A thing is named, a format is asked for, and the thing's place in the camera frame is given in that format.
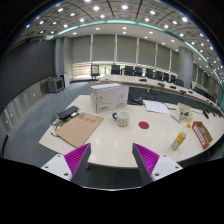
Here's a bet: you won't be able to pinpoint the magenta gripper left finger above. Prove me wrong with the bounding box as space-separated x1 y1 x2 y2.
42 143 91 185

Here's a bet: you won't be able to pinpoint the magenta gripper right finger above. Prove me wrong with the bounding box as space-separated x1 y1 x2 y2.
132 143 182 185

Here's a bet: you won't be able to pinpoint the brown cardboard sheet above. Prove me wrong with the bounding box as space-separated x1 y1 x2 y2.
56 113 103 148

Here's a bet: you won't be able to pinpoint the yellow drink bottle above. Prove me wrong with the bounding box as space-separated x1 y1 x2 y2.
171 123 191 150

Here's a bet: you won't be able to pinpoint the red round sticker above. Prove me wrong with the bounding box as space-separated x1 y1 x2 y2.
138 121 149 129

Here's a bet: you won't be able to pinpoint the black power adapter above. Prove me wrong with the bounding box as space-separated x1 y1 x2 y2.
58 106 78 120

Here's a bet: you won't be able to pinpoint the white patterned ceramic mug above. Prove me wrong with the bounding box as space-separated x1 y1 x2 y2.
112 111 130 127

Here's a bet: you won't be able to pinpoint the white paper sheets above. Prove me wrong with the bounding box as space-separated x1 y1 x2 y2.
144 100 169 114

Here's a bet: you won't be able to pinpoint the red and brown carton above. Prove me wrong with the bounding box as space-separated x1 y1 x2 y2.
192 121 213 149

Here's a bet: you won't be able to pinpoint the clear plastic bag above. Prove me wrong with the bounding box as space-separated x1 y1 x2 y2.
176 103 193 122

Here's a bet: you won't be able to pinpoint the dark blue object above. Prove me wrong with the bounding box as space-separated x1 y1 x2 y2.
128 96 143 105

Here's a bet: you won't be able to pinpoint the white cardboard box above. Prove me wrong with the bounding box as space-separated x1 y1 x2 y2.
90 83 129 114

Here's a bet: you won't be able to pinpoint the long curved conference desk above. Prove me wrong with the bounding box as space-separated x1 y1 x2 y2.
99 75 221 111

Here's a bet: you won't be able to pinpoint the black office chair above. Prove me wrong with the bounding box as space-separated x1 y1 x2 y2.
124 66 134 76
111 65 120 75
134 67 142 77
90 65 100 80
146 68 153 79

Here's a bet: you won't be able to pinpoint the tangled black cables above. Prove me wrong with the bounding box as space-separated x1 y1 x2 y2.
50 113 66 138

